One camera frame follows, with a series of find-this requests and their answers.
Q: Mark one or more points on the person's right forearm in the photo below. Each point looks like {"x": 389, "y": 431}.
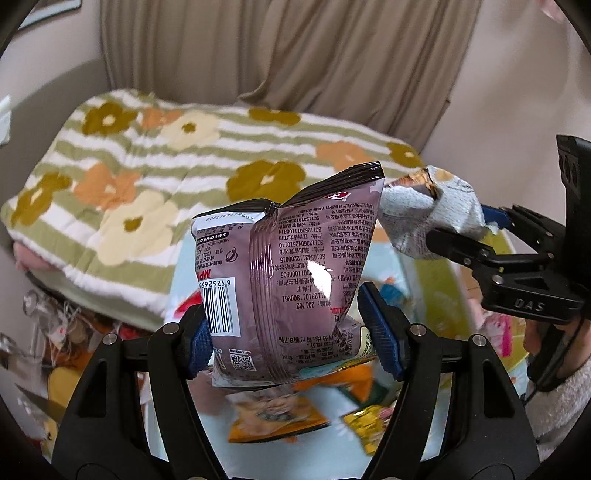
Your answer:
{"x": 565, "y": 410}

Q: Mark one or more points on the pile of household clutter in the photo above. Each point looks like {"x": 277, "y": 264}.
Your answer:
{"x": 51, "y": 350}

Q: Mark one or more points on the framed wall picture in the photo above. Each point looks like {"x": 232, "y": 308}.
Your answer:
{"x": 51, "y": 13}

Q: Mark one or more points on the orange snack packet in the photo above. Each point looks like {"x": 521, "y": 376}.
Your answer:
{"x": 272, "y": 413}

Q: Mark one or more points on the beige curtain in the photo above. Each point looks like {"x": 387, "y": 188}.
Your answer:
{"x": 286, "y": 50}

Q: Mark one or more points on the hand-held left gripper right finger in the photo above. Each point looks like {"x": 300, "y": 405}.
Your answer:
{"x": 379, "y": 319}

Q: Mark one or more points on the pink striped snack packet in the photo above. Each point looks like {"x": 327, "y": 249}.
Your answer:
{"x": 501, "y": 334}

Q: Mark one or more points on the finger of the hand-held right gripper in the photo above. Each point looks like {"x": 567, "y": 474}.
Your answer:
{"x": 501, "y": 216}
{"x": 461, "y": 248}

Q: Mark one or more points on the purple snack bag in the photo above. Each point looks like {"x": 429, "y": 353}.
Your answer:
{"x": 295, "y": 277}

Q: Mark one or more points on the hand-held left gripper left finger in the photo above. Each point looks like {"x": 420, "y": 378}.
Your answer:
{"x": 201, "y": 345}

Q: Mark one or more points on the yellow snack packet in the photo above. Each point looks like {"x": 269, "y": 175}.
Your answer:
{"x": 369, "y": 427}

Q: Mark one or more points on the floral striped blanket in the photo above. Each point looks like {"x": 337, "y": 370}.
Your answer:
{"x": 138, "y": 184}

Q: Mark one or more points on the pink pillow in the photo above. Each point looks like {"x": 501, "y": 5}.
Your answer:
{"x": 28, "y": 258}

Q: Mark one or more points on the white grey snack bag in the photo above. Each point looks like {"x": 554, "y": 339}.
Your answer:
{"x": 415, "y": 217}

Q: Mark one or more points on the yellow-green storage box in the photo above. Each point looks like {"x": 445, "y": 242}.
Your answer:
{"x": 438, "y": 295}

